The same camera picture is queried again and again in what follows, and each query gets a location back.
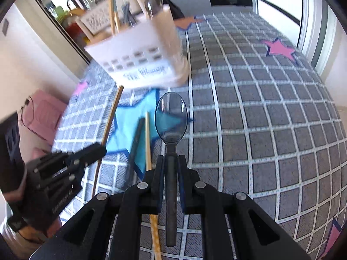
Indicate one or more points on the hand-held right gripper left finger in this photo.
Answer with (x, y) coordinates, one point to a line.
(162, 176)

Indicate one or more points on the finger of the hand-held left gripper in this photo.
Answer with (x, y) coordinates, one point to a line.
(54, 162)
(59, 182)

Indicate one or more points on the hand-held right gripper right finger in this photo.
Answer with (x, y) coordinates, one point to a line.
(181, 181)

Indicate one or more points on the white plastic utensil holder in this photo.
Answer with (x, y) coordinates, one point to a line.
(151, 59)

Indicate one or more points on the person's left hand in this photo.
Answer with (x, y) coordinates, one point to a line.
(12, 195)

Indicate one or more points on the tan round container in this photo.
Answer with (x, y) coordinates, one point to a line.
(24, 238)

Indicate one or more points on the pink plastic stool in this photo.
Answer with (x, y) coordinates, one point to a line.
(46, 113)

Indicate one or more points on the grey checked star tablecloth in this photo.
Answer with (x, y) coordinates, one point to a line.
(257, 113)

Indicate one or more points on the red container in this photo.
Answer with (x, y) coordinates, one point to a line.
(74, 31)

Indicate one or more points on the white plastic basket chair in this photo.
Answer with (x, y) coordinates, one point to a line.
(95, 19)

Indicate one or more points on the yellow cutting board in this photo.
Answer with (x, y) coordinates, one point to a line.
(76, 12)

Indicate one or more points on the black jacket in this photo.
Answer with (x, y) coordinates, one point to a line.
(173, 10)

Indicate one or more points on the grey wall switch panel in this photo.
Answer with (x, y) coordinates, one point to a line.
(5, 27)

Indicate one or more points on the sliding door frame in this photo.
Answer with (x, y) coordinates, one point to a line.
(317, 27)

